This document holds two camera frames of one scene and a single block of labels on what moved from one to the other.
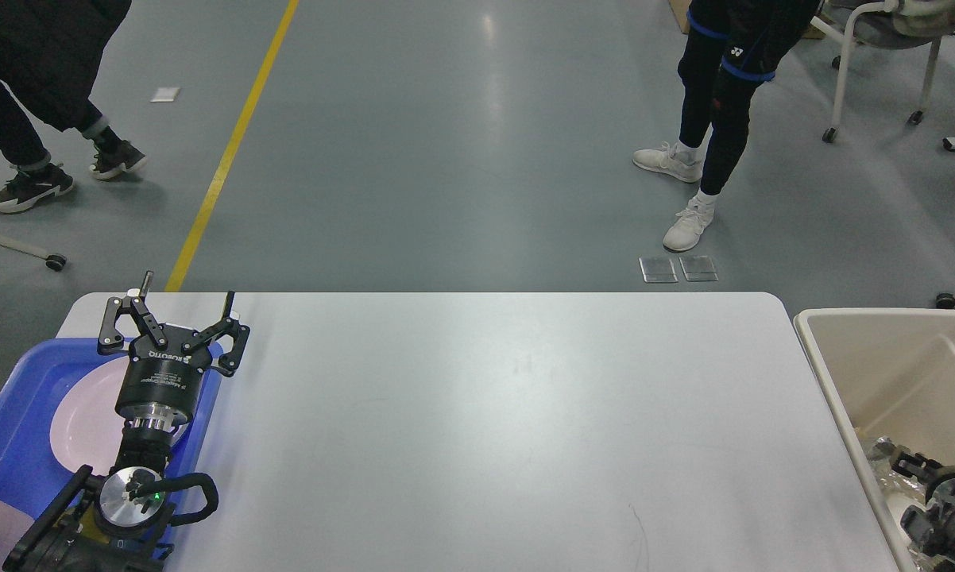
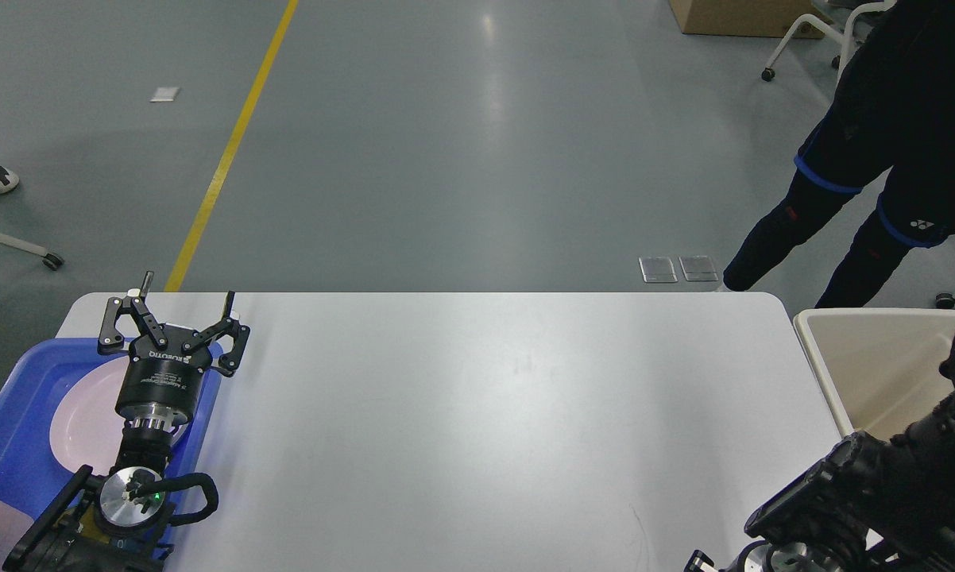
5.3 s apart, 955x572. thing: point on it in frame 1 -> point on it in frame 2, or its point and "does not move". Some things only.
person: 732,47 -> 906,121
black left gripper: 158,391 does not move
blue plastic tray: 13,453 does not move
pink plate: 86,430 does not move
